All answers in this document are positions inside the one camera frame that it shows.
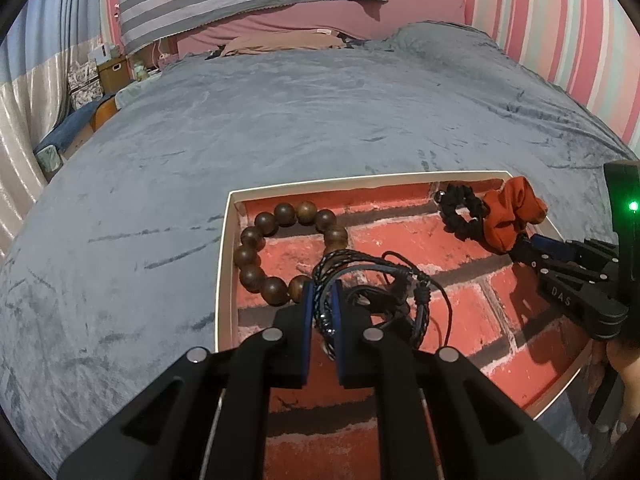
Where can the person's right hand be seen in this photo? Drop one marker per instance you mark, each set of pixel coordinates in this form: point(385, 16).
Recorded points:
point(629, 385)

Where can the pale green container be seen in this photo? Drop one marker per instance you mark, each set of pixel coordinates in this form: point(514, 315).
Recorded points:
point(49, 158)

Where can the grey striped hanging cloth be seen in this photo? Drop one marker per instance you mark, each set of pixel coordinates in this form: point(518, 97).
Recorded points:
point(225, 0)

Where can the white small appliance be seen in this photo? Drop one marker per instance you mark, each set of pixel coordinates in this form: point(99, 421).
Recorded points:
point(104, 53)

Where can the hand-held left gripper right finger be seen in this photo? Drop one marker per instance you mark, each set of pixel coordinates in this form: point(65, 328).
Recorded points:
point(340, 330)

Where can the pink headboard cover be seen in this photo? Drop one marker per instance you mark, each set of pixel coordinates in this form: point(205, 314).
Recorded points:
point(415, 5)

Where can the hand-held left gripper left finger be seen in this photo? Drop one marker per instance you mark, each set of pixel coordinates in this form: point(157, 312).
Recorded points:
point(307, 320)

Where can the black scrunchie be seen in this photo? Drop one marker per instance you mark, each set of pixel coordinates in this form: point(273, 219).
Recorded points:
point(457, 222)

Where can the patterned storage box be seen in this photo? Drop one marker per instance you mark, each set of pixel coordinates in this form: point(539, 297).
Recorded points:
point(84, 85)

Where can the beige pillow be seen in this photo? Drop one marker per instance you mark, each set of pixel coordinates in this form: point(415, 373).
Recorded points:
point(280, 42)

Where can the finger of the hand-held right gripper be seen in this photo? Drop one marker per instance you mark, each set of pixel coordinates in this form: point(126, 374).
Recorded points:
point(540, 262)
point(547, 244)

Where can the orange scrunchie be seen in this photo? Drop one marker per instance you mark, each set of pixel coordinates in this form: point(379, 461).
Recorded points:
point(510, 210)

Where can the grey plush blanket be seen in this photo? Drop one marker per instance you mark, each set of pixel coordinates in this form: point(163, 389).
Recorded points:
point(250, 125)

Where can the blue and white curtain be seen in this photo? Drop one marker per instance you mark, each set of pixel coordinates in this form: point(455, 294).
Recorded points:
point(30, 70)

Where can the brown storage box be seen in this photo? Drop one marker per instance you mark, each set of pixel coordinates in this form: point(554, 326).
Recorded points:
point(114, 75)

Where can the brick-patterned jewelry tray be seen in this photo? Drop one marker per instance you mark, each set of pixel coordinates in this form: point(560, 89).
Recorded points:
point(465, 310)

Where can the blue folded cloth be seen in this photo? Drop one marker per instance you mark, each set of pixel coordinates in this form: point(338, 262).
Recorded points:
point(67, 127)

